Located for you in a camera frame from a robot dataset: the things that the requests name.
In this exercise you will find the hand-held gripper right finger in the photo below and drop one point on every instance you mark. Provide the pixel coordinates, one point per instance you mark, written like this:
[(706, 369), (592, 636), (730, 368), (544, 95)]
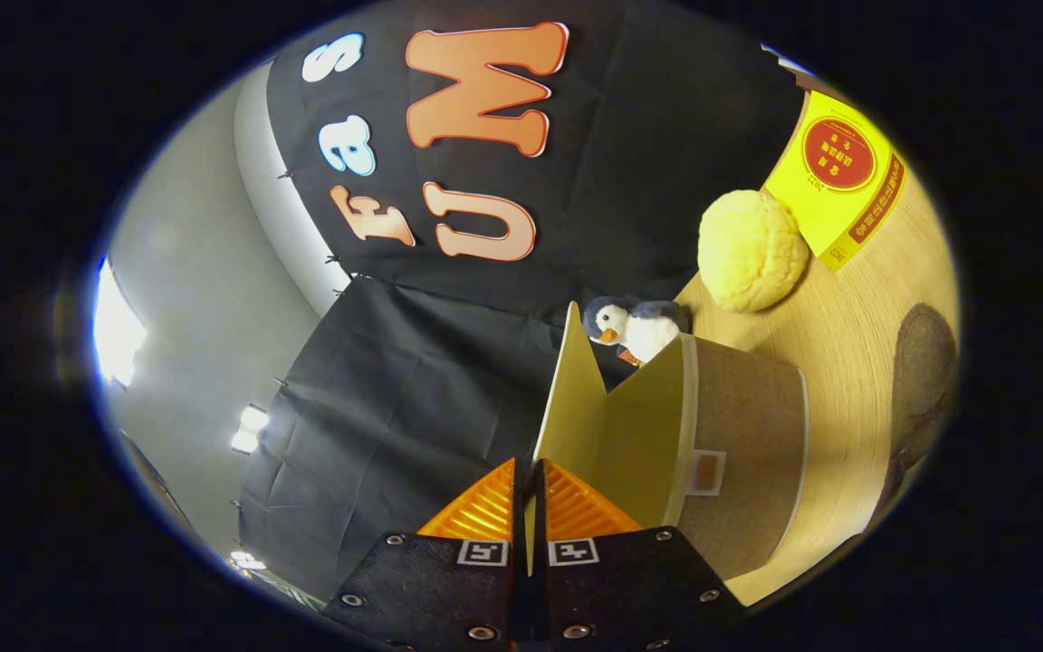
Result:
[(630, 589)]

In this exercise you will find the yellow round plush cushion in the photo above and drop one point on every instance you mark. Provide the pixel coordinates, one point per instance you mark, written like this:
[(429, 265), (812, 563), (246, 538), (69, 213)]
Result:
[(752, 249)]

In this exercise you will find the yellow book with red circle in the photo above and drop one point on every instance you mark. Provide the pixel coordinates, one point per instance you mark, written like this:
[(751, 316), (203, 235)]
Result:
[(834, 181)]

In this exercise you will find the ceiling light panel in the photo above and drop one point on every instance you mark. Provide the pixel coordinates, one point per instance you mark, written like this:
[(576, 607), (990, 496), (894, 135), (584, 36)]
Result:
[(252, 421), (248, 560), (114, 330)]

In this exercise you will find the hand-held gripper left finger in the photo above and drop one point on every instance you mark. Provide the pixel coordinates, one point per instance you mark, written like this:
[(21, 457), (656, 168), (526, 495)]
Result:
[(431, 589)]

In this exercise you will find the penguin plush toy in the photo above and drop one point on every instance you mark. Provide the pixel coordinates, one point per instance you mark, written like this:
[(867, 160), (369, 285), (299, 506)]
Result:
[(644, 330)]

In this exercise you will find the brown fabric storage box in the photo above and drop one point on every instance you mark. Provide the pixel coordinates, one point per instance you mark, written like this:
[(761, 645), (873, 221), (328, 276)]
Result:
[(739, 435)]

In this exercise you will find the brown fuzzy shoe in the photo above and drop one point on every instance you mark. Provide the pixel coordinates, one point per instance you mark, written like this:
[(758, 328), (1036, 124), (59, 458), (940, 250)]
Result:
[(924, 380)]

